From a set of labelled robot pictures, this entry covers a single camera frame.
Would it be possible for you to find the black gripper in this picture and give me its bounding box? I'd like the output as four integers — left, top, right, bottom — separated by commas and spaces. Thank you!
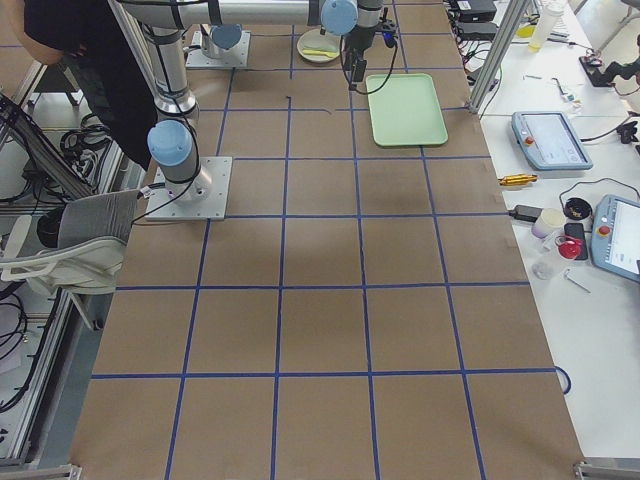
347, 29, 375, 81

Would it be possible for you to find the white round plate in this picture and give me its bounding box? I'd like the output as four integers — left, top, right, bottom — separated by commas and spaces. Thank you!
296, 28, 340, 63

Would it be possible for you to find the yellow plastic fork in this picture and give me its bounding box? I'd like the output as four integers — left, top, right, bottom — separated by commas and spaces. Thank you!
302, 48, 338, 55

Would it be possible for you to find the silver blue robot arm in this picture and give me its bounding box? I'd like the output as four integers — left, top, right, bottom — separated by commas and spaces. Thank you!
109, 1, 216, 204
121, 1, 397, 91

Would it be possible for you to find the light green plastic tray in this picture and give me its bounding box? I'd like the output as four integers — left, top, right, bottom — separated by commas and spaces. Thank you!
366, 73, 448, 147

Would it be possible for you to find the gold metal cylinder tool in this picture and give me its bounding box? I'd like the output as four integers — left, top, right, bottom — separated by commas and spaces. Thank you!
498, 174, 538, 187

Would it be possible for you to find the far blue teach pendant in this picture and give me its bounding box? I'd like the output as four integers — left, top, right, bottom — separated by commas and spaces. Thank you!
511, 111, 593, 171

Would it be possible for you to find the blue teach pendant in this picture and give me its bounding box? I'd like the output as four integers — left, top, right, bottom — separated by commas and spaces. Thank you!
590, 194, 640, 283
511, 111, 593, 171

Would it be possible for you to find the black power adapter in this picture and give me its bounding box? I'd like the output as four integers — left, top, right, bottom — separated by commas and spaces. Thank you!
508, 204, 542, 223

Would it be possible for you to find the white lilac cup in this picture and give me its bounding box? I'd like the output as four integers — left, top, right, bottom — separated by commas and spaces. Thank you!
531, 208, 566, 239

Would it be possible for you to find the person in black clothes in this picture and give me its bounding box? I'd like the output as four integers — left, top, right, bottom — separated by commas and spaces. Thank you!
4, 1, 157, 170

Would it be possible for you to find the near blue teach pendant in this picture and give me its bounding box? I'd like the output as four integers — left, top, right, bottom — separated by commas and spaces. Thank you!
590, 194, 640, 283

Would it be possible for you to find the grey white office chair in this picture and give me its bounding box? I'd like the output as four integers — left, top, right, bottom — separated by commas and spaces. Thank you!
1, 189, 138, 330

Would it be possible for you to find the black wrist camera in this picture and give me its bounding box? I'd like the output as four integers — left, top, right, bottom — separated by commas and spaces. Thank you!
377, 7, 397, 49

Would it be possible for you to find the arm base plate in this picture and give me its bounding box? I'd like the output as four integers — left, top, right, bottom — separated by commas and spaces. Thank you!
145, 156, 233, 221
186, 30, 251, 70

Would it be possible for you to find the aluminium frame post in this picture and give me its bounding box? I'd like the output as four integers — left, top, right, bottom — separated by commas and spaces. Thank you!
467, 0, 527, 113

